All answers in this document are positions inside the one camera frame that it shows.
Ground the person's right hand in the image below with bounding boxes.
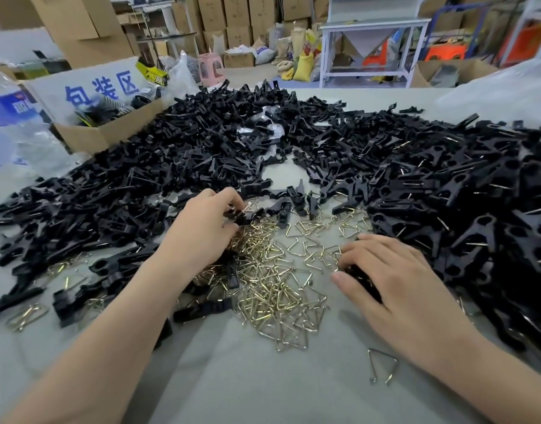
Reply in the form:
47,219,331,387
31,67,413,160
330,234,472,355

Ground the person's left hand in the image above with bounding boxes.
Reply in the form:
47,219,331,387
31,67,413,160
159,187,250,281

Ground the black plastic clip half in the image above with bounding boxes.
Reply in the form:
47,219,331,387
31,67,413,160
223,206,264,226
343,265,384,305

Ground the person's left forearm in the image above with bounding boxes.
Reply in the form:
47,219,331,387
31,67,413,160
0,254,196,424

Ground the person's right forearm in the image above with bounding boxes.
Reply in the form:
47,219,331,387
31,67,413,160
423,324,541,424

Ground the pile of black plastic clips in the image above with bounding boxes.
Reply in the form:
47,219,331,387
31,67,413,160
0,78,541,362

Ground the pile of triangular metal springs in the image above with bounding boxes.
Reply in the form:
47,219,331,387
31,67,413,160
6,196,377,353

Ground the pink plastic stool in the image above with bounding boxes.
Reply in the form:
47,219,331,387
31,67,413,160
197,53,223,88

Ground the white woven sack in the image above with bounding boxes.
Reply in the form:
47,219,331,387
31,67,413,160
252,45,278,66

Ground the yellow and black packet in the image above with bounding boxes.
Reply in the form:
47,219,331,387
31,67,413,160
135,57,170,88

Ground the yellow sack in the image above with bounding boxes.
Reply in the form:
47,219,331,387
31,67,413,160
293,52,316,82

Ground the cardboard box with blue print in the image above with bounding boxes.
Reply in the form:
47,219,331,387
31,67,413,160
22,56,176,155

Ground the stack of brown cardboard boxes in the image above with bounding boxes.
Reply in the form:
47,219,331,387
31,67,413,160
171,0,331,69

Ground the metal shelf rack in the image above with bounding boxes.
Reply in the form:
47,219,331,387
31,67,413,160
131,3,198,60

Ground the grey metal hopper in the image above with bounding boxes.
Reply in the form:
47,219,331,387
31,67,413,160
337,30,401,59

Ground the clear plastic water bottle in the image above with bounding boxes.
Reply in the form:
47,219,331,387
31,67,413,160
0,62,83,177

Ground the large brown cardboard carton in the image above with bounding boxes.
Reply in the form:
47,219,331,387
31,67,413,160
27,0,136,70

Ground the open brown cardboard box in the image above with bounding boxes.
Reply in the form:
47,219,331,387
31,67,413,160
413,58,502,90

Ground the large clear plastic sheet bag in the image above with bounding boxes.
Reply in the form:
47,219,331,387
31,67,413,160
433,52,541,130

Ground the orange plastic stool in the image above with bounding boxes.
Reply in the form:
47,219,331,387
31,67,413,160
424,43,469,63

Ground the single triangular wire spring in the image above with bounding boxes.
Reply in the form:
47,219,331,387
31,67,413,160
368,348,399,386

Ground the white metal frame table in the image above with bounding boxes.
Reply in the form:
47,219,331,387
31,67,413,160
318,16,432,90

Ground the blue metal frame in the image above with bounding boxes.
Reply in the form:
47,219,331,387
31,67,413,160
429,3,489,45

